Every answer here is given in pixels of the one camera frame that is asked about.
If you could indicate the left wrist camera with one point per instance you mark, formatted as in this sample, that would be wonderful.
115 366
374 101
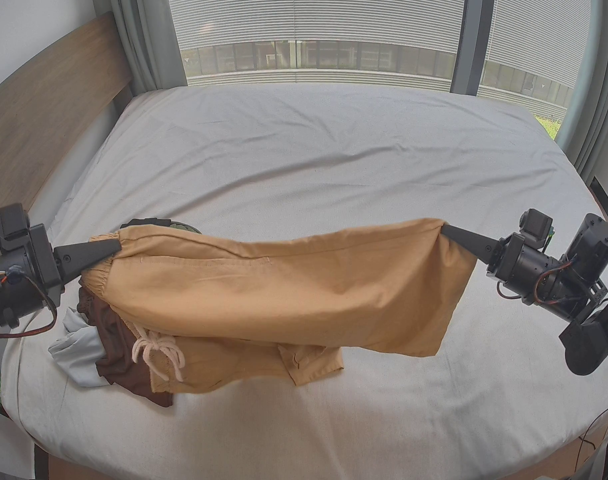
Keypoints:
11 225

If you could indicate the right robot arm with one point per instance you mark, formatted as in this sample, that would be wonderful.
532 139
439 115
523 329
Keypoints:
594 338

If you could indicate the tan shorts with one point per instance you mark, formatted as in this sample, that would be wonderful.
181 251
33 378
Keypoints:
309 288

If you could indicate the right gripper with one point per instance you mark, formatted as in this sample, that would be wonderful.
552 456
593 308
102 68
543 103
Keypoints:
526 270

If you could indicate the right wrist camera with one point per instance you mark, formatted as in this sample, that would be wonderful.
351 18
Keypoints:
536 225

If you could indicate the green garment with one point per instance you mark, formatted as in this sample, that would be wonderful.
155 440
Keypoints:
186 228

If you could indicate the bed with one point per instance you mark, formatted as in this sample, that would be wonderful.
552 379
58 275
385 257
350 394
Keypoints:
334 168

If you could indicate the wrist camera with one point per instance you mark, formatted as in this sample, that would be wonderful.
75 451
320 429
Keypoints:
11 225
536 225

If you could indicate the brown shorts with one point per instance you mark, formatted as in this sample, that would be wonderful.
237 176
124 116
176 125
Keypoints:
118 353

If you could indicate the black garment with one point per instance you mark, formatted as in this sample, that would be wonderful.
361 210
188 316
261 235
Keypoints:
143 222

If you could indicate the window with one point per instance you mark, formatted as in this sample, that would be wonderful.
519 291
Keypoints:
309 8

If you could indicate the pale grey garment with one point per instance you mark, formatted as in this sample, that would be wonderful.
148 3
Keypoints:
78 358

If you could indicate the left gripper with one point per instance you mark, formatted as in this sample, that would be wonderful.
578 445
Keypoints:
18 288

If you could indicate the grey-green curtain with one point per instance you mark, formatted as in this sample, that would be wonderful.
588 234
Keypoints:
601 93
143 28

